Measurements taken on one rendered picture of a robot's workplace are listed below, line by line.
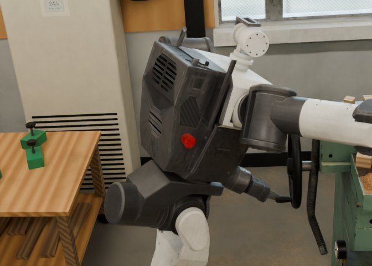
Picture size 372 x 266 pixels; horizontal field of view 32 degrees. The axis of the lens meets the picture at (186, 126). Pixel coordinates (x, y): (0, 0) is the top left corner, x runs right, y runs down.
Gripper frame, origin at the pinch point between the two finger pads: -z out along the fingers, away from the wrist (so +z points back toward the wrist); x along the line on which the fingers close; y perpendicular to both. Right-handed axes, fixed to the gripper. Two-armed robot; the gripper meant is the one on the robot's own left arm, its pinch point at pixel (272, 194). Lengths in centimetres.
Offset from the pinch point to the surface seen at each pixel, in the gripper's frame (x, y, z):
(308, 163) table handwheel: 3.8, 16.0, -4.9
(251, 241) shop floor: -78, -43, -29
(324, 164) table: 12.8, 19.5, -6.4
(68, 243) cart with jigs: -40, -63, 54
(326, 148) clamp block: 13.1, 24.5, -4.2
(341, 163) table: 13.6, 22.1, -11.0
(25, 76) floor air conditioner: -108, -21, 103
